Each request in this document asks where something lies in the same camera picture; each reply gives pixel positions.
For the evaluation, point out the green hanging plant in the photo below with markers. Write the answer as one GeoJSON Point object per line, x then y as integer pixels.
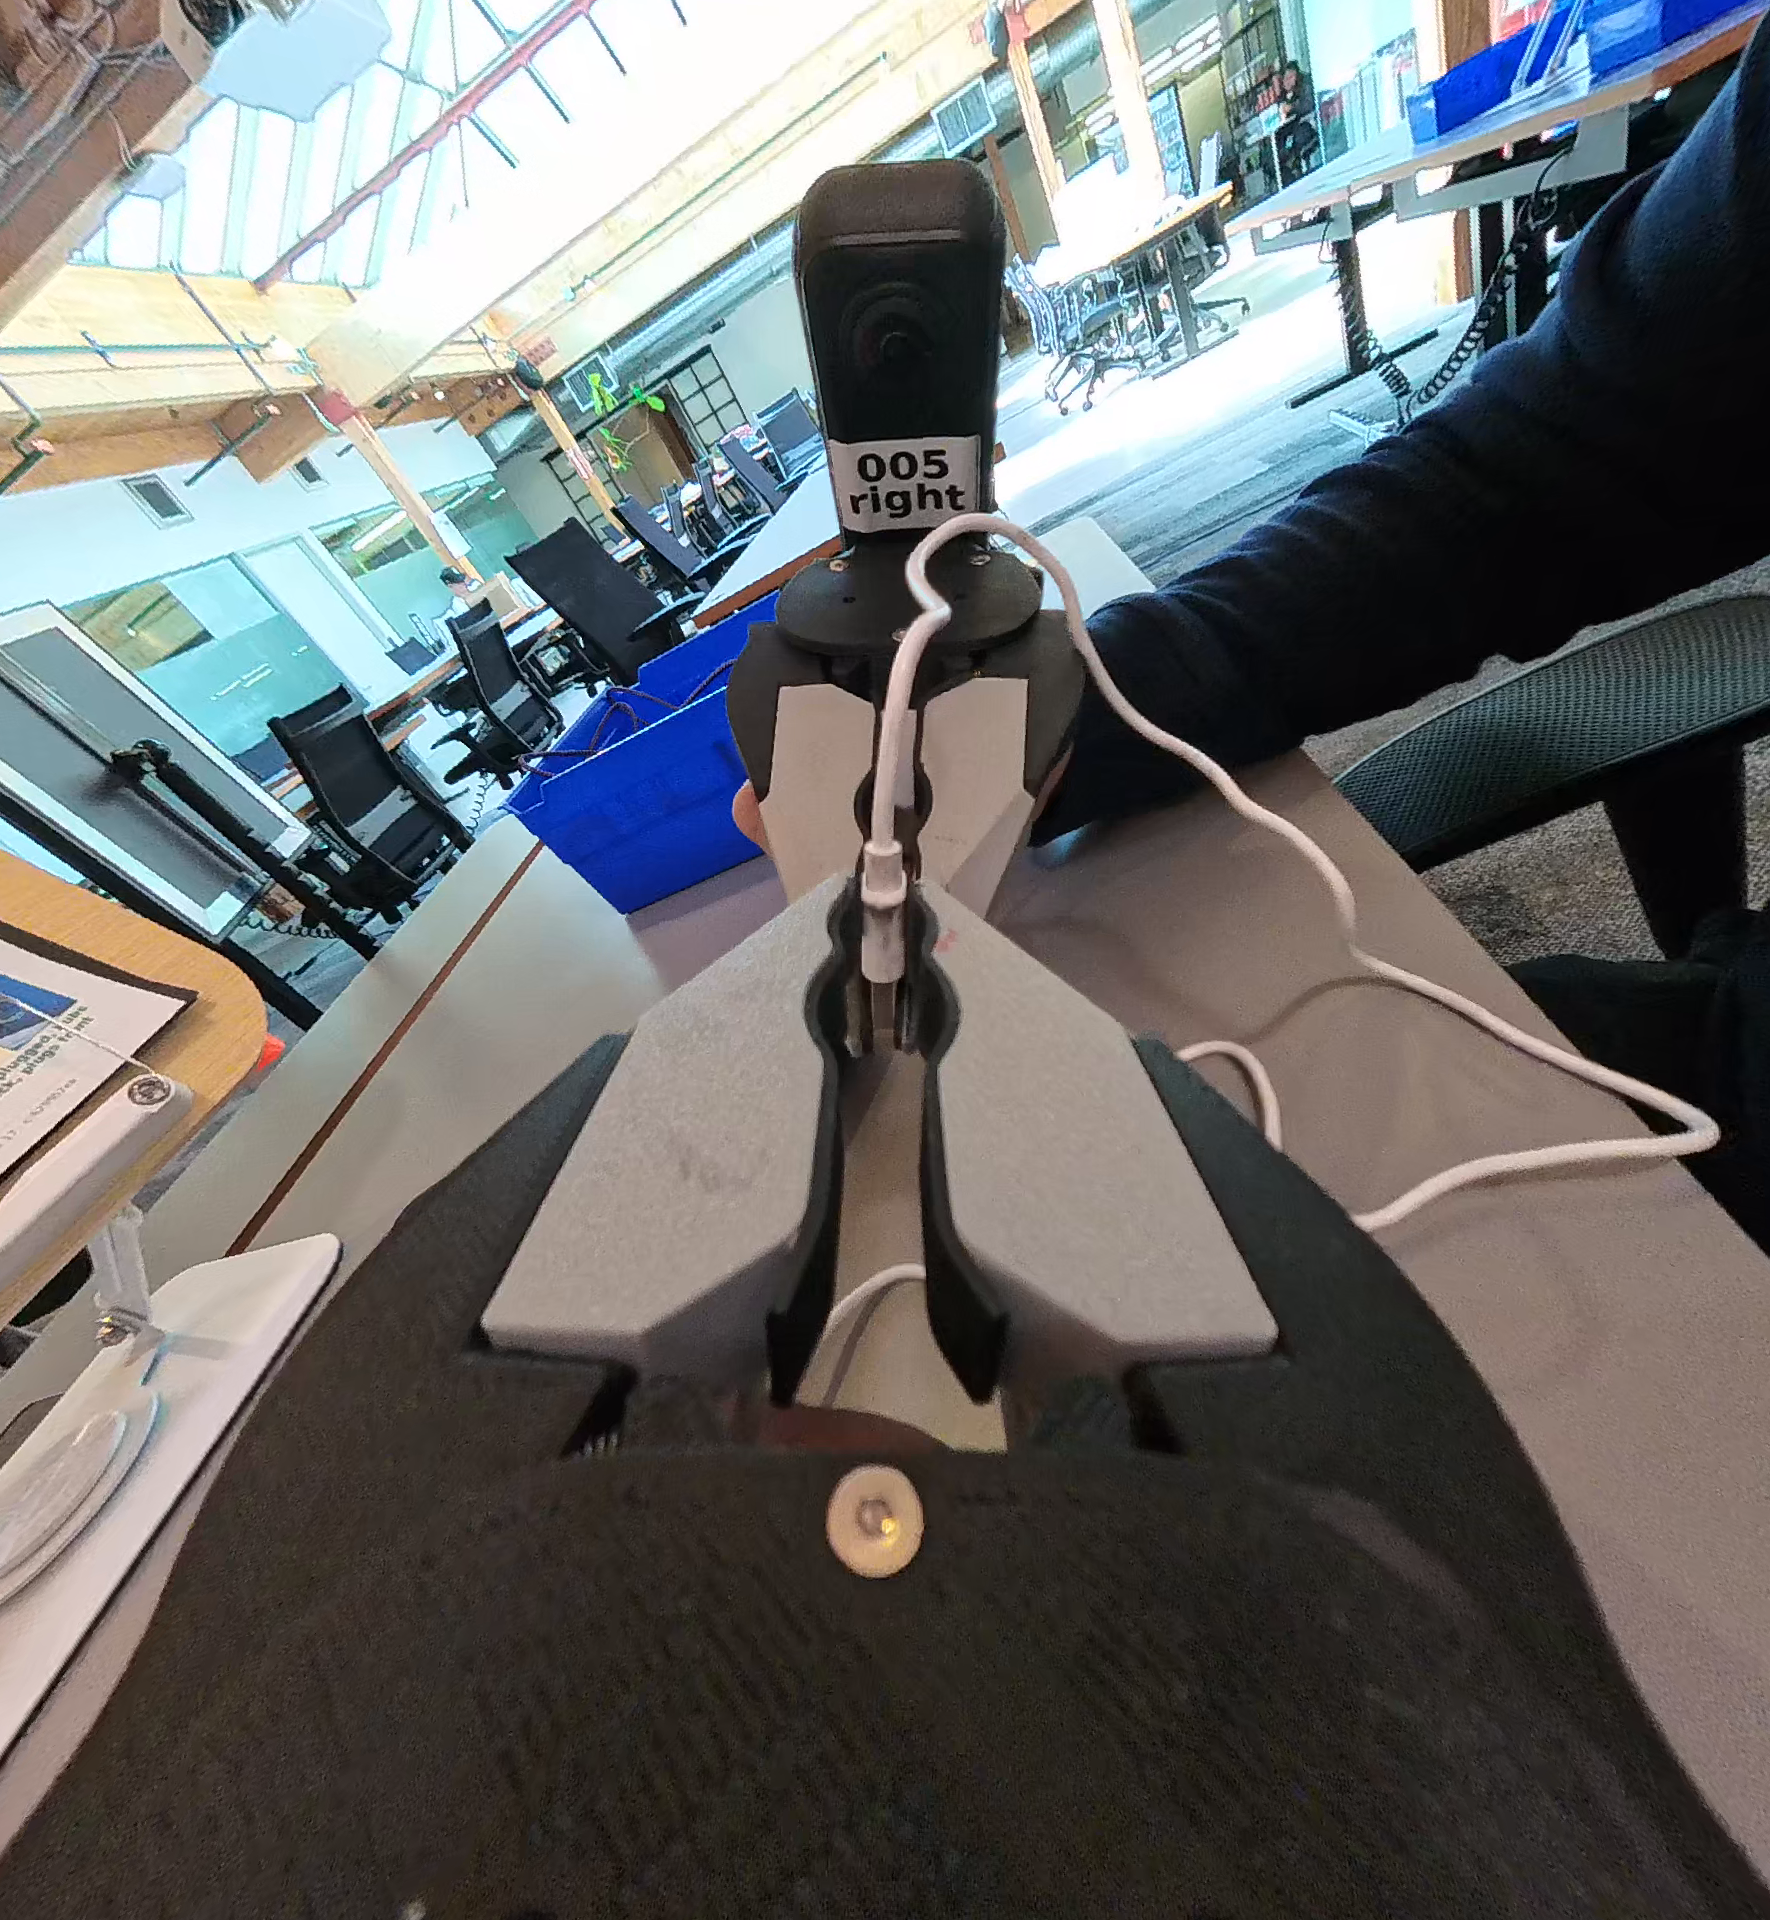
{"type": "Point", "coordinates": [623, 405]}

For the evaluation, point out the white ceiling projector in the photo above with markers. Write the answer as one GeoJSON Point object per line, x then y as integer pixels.
{"type": "Point", "coordinates": [287, 46]}

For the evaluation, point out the person's right hand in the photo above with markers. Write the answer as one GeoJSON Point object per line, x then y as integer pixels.
{"type": "Point", "coordinates": [748, 814]}

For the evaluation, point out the black office chair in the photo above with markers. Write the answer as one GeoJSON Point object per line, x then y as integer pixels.
{"type": "Point", "coordinates": [359, 795]}
{"type": "Point", "coordinates": [586, 593]}
{"type": "Point", "coordinates": [497, 690]}

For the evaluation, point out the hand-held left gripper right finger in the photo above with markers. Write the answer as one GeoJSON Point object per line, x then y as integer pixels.
{"type": "Point", "coordinates": [1096, 1200]}

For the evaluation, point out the grey upholstered chair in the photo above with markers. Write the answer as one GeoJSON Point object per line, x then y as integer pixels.
{"type": "Point", "coordinates": [1575, 720]}

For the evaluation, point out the black framed whiteboard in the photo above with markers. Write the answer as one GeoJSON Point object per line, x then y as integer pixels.
{"type": "Point", "coordinates": [77, 720]}

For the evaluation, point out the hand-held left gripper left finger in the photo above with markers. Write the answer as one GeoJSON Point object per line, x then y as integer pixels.
{"type": "Point", "coordinates": [675, 1171]}

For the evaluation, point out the blue plastic bin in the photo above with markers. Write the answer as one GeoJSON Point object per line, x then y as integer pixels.
{"type": "Point", "coordinates": [645, 795]}

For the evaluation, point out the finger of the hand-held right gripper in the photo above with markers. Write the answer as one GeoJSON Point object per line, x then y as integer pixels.
{"type": "Point", "coordinates": [819, 782]}
{"type": "Point", "coordinates": [975, 782]}

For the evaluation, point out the printed instruction sheet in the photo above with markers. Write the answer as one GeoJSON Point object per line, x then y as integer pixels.
{"type": "Point", "coordinates": [16, 1081]}

